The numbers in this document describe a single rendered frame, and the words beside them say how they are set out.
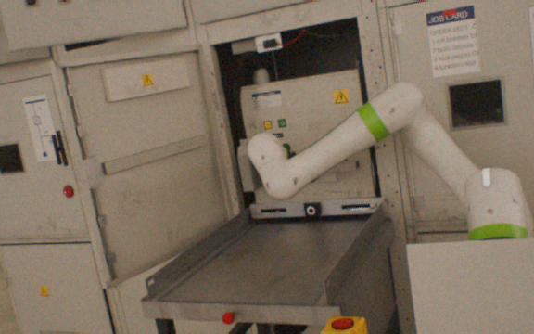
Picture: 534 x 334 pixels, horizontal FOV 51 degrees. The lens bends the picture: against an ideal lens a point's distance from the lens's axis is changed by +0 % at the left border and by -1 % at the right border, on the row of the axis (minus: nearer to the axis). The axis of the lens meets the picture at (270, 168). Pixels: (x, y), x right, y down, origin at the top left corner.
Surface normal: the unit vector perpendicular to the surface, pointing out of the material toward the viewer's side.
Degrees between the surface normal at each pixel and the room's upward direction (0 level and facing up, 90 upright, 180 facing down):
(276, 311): 90
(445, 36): 90
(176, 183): 90
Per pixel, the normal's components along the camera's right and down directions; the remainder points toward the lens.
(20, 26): 0.40, 0.11
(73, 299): -0.39, 0.23
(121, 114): 0.76, 0.00
